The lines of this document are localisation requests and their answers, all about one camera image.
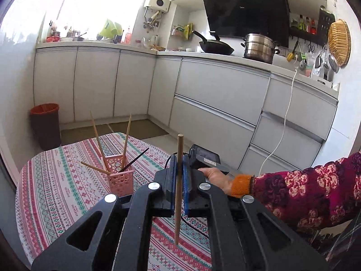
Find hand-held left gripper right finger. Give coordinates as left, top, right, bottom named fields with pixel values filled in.
left=183, top=155, right=330, bottom=271

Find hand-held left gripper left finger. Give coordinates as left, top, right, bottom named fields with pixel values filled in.
left=31, top=155, right=177, bottom=271

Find light wooden chopstick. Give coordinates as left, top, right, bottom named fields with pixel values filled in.
left=81, top=161, right=113, bottom=175
left=90, top=111, right=110, bottom=173
left=122, top=113, right=132, bottom=170
left=174, top=133, right=185, bottom=245

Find dark thin chopstick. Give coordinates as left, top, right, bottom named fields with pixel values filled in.
left=121, top=147, right=150, bottom=173

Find pink plastic basket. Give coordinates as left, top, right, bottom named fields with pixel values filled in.
left=101, top=154, right=135, bottom=198

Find person's right forearm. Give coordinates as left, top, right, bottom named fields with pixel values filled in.
left=231, top=151, right=361, bottom=233

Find person's right hand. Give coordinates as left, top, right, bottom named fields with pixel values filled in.
left=197, top=168, right=235, bottom=198

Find brown floor mat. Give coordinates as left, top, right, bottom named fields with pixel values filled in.
left=109, top=119, right=167, bottom=139

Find white base cabinets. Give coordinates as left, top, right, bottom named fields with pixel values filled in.
left=33, top=46, right=339, bottom=175

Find black wok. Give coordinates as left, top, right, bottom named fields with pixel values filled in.
left=192, top=30, right=235, bottom=56

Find patterned striped tablecloth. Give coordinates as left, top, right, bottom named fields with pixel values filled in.
left=15, top=132, right=215, bottom=271

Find steel steamer pot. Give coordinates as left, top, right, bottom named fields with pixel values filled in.
left=241, top=33, right=280, bottom=64

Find red lined trash bin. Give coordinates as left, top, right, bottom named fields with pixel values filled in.
left=30, top=103, right=61, bottom=151

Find black range hood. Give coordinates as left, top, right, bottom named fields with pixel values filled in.
left=199, top=0, right=291, bottom=47

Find metal skimmer ladle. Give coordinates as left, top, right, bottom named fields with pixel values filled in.
left=328, top=45, right=339, bottom=73

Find person's plaid clothing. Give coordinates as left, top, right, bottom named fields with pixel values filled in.
left=309, top=217, right=361, bottom=271

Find round wicker tray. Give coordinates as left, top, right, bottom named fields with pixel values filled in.
left=328, top=19, right=351, bottom=68

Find kitchen window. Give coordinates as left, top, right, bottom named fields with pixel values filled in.
left=56, top=0, right=147, bottom=37

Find black cable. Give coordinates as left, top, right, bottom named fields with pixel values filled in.
left=180, top=216, right=211, bottom=239

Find white power cable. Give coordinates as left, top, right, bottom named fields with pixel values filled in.
left=259, top=67, right=299, bottom=170

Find black wall spice rack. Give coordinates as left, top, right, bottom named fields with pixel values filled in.
left=290, top=8, right=336, bottom=47

